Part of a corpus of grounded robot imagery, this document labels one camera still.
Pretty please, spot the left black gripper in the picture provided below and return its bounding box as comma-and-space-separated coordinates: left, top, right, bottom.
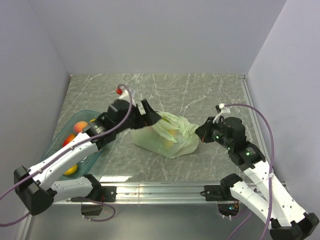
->
116, 98, 161, 133

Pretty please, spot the yellow lemon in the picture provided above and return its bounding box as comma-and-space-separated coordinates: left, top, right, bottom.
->
63, 164, 78, 176

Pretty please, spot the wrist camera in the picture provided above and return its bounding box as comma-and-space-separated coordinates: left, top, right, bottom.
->
213, 103, 231, 123
116, 88, 136, 106

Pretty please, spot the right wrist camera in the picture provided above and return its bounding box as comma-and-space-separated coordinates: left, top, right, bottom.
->
213, 103, 231, 123

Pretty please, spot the aluminium rail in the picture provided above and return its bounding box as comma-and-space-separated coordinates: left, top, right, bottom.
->
238, 74, 274, 163
51, 180, 234, 205

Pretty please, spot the fruit inside bag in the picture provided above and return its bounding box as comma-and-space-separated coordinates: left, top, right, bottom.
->
164, 129, 179, 149

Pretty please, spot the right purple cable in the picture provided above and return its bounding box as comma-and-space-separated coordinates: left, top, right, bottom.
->
224, 103, 275, 240

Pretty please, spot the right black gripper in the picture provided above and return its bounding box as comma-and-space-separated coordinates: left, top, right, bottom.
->
194, 116, 233, 150

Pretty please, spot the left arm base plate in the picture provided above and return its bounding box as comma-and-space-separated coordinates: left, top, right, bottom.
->
68, 185, 117, 203

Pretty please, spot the aluminium rail right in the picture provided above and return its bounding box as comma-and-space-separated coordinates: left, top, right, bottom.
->
238, 74, 274, 163

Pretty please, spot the peach in tray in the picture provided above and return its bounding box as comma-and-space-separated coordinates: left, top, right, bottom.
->
73, 121, 88, 134

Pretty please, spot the green plastic bag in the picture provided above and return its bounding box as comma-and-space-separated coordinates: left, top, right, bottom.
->
131, 111, 200, 159

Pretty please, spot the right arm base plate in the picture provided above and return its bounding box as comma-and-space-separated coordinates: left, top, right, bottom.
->
200, 185, 225, 202

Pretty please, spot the purple cable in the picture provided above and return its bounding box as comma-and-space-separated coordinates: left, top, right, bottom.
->
224, 103, 275, 240
0, 84, 133, 227

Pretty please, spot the red chili pepper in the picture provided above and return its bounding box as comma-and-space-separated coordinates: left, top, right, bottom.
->
62, 133, 76, 147

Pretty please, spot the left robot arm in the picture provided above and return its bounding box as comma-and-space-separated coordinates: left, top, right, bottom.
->
13, 99, 162, 216

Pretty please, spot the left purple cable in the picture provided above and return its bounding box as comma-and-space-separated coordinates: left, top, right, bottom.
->
0, 84, 133, 227

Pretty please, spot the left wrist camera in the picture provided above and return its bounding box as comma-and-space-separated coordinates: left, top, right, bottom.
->
116, 88, 136, 106

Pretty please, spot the teal plastic tray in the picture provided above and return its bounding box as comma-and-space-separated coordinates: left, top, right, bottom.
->
40, 109, 106, 181

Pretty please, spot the aluminium rail front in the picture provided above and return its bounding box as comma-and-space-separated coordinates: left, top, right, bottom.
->
51, 180, 234, 205

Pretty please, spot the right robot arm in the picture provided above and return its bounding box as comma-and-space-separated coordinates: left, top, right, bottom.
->
195, 117, 320, 240

